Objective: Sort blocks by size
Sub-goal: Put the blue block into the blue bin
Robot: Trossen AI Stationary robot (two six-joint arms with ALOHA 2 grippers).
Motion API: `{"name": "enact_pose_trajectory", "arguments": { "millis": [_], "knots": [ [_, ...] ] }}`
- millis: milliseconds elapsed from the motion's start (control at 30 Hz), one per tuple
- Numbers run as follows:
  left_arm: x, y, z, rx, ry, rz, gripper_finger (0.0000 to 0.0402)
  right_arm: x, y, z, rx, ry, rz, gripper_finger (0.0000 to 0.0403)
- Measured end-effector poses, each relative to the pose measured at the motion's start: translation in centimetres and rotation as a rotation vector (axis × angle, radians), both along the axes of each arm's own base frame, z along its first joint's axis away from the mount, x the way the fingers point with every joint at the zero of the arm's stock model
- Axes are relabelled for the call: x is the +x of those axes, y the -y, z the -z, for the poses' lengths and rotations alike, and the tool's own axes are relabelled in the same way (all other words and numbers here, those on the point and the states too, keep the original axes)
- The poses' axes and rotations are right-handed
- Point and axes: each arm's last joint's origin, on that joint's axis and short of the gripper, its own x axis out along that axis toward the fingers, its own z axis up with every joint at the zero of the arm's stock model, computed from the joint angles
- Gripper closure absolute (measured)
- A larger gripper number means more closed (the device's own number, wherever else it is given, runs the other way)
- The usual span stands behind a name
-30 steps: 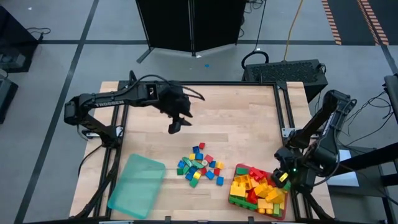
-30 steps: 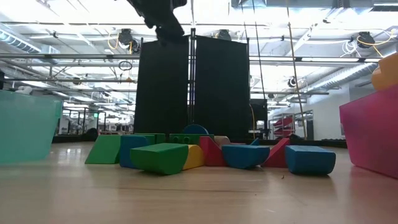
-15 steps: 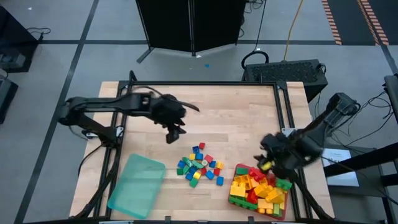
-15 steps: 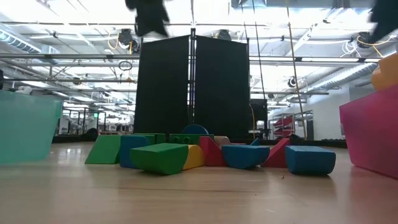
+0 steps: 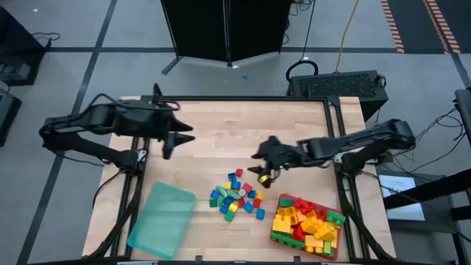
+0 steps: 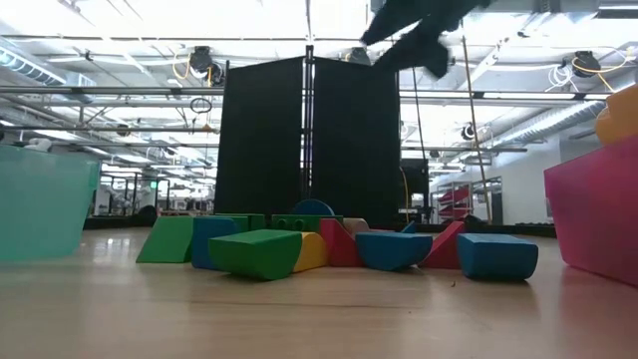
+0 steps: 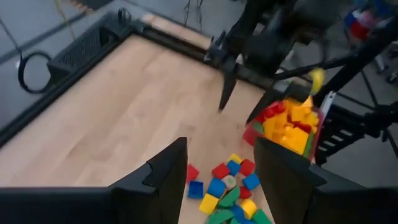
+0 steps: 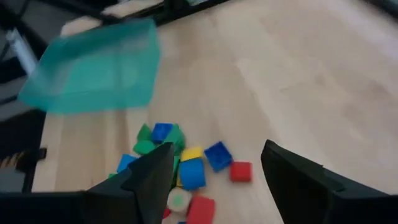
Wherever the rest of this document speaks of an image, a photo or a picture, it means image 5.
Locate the yellow arched wooden block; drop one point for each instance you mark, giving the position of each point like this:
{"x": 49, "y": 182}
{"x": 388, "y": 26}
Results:
{"x": 233, "y": 207}

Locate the black floor equipment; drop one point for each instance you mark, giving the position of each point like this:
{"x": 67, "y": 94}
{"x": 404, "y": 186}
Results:
{"x": 18, "y": 44}

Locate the small red plastic brick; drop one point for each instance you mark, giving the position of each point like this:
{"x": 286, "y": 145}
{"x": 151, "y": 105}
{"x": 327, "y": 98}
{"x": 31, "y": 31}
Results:
{"x": 239, "y": 172}

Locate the black floor mat orange edge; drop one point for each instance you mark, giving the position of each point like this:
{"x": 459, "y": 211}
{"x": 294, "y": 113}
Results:
{"x": 412, "y": 25}
{"x": 441, "y": 25}

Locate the small blue wooden block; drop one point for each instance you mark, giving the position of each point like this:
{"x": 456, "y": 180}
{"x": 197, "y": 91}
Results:
{"x": 232, "y": 176}
{"x": 251, "y": 194}
{"x": 215, "y": 194}

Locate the black perforated computer case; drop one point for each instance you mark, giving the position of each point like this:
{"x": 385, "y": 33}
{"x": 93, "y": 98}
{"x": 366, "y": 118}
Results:
{"x": 336, "y": 88}

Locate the teal translucent plastic bin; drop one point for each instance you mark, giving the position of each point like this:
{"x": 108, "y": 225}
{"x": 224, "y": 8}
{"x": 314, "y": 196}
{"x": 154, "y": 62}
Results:
{"x": 162, "y": 221}

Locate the long green plastic brick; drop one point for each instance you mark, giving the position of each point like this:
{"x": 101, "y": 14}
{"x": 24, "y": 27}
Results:
{"x": 287, "y": 241}

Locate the white paper sheet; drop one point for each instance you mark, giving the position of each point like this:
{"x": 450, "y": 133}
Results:
{"x": 401, "y": 197}

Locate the large blue wooden block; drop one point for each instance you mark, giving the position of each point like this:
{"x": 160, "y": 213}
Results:
{"x": 260, "y": 213}

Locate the pink translucent plastic bin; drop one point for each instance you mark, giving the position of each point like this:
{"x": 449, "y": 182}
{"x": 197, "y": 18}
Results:
{"x": 344, "y": 254}

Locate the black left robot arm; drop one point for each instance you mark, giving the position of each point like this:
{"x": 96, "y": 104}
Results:
{"x": 81, "y": 145}

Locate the hollow yellow plastic brick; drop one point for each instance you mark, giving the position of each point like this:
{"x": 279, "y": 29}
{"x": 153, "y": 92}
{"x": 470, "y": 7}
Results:
{"x": 310, "y": 224}

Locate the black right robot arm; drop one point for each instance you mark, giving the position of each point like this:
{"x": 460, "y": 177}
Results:
{"x": 360, "y": 141}

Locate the blue rounded wooden block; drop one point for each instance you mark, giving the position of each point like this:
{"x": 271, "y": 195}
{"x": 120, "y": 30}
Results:
{"x": 248, "y": 207}

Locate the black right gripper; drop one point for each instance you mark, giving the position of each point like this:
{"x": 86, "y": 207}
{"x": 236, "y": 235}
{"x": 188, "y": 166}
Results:
{"x": 281, "y": 154}

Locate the black metal stand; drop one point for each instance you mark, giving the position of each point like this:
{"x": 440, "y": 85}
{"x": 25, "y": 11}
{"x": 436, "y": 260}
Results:
{"x": 434, "y": 191}

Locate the large yellow plastic brick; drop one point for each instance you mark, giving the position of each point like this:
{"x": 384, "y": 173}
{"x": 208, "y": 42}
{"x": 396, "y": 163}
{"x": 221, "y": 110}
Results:
{"x": 289, "y": 213}
{"x": 281, "y": 225}

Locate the green wooden wedge block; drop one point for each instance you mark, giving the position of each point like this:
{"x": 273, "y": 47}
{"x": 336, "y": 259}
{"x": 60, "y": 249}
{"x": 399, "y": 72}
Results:
{"x": 213, "y": 202}

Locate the small yellow wooden block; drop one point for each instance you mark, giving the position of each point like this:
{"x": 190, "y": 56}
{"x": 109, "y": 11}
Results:
{"x": 227, "y": 185}
{"x": 260, "y": 196}

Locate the green rounded wooden block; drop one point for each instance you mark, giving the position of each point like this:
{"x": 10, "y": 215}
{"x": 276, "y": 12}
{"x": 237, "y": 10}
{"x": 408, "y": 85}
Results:
{"x": 229, "y": 216}

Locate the black folding screen panel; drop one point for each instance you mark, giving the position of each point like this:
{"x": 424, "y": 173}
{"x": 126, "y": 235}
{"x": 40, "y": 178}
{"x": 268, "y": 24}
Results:
{"x": 257, "y": 29}
{"x": 195, "y": 29}

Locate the black side desk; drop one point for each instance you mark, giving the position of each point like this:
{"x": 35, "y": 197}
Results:
{"x": 463, "y": 110}

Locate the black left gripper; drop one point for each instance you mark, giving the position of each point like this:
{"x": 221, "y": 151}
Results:
{"x": 147, "y": 121}

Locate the black equipment case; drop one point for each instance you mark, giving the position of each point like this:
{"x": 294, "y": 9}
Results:
{"x": 9, "y": 114}

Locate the pale round wooden block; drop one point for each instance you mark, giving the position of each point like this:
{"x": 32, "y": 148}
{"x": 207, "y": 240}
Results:
{"x": 242, "y": 192}

